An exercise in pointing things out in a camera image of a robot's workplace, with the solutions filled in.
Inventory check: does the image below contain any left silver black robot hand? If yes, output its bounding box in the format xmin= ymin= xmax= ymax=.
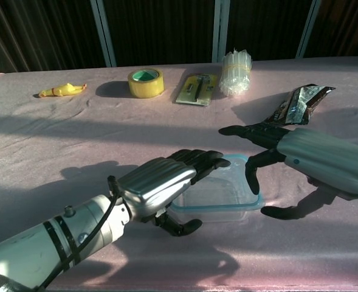
xmin=117 ymin=148 xmax=232 ymax=238

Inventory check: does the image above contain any bundle of clear plastic sticks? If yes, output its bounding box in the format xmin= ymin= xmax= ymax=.
xmin=218 ymin=46 xmax=254 ymax=98

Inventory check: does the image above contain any white metal frame post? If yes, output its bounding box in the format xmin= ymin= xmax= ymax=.
xmin=295 ymin=0 xmax=323 ymax=59
xmin=212 ymin=0 xmax=231 ymax=63
xmin=89 ymin=0 xmax=117 ymax=68

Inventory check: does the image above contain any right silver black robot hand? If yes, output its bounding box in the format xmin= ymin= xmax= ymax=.
xmin=218 ymin=123 xmax=358 ymax=221

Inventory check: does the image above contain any brown foil snack packet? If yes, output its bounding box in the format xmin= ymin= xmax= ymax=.
xmin=261 ymin=84 xmax=336 ymax=126

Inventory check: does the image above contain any yellow rubber chicken toy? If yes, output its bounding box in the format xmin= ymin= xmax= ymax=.
xmin=33 ymin=82 xmax=88 ymax=99

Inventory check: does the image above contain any pink tablecloth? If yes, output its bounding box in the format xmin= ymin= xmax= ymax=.
xmin=0 ymin=55 xmax=358 ymax=292

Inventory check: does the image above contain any clear plastic container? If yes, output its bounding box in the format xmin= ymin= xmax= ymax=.
xmin=169 ymin=153 xmax=264 ymax=214
xmin=173 ymin=205 xmax=250 ymax=225

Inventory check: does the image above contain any yellow rubber band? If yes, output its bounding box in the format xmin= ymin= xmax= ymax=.
xmin=222 ymin=62 xmax=253 ymax=72

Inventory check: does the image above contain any yellow tape roll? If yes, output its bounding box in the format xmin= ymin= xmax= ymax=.
xmin=127 ymin=68 xmax=166 ymax=100

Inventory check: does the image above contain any razor in yellow blister pack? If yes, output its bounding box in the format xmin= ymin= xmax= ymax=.
xmin=175 ymin=73 xmax=219 ymax=107

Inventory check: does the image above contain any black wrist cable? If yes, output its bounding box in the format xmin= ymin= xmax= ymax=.
xmin=38 ymin=175 xmax=131 ymax=291

